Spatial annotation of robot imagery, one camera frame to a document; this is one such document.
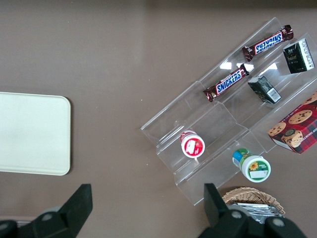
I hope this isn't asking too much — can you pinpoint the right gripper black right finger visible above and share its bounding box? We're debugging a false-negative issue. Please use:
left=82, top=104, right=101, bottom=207
left=197, top=183, right=306, bottom=238

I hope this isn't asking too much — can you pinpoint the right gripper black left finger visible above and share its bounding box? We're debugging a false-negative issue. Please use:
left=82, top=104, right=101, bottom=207
left=0, top=183, right=94, bottom=238

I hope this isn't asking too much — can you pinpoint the woven wicker basket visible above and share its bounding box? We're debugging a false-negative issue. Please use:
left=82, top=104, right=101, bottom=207
left=221, top=187, right=285, bottom=216

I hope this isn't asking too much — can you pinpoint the cream plastic tray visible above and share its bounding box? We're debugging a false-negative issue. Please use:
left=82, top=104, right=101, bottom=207
left=0, top=92, right=72, bottom=177

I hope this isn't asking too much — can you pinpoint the silver foil packet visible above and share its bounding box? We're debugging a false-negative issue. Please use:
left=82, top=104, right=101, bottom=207
left=227, top=202, right=283, bottom=225

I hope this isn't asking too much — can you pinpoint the green sunflower lid cup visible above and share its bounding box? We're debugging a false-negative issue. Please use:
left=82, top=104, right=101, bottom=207
left=232, top=148, right=271, bottom=183

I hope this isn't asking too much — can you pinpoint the red lid strawberry cup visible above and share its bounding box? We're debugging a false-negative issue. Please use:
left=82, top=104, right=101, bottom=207
left=180, top=130, right=206, bottom=159

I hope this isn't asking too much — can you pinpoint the clear acrylic tiered shelf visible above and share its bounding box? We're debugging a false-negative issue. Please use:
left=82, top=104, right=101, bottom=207
left=140, top=17, right=317, bottom=206

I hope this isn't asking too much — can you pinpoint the red tartan cookie box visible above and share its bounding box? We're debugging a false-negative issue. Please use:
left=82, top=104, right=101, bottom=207
left=267, top=91, right=317, bottom=155

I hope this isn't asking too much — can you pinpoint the Snickers chocolate bar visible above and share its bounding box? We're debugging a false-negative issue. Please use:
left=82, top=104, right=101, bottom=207
left=242, top=24, right=295, bottom=62
left=203, top=63, right=250, bottom=103

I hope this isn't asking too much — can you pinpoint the small dark green barcode carton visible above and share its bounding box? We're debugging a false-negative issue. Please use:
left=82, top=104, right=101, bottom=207
left=247, top=75, right=282, bottom=104

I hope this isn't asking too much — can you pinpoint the dark green carton with white side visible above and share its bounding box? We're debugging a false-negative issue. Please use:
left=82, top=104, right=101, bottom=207
left=282, top=41, right=316, bottom=74

